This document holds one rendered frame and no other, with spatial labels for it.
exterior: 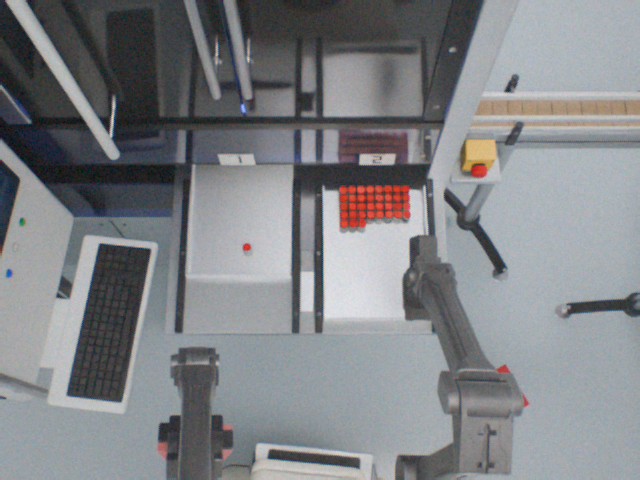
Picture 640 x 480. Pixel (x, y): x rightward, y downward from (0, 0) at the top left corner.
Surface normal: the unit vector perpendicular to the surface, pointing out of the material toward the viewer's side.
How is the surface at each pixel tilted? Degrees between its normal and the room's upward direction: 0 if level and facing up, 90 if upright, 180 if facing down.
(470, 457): 18
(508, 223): 0
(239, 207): 0
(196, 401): 41
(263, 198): 0
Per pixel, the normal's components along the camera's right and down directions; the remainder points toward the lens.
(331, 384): 0.00, -0.31
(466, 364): 0.07, -0.90
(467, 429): 0.08, 0.00
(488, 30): 0.00, 0.95
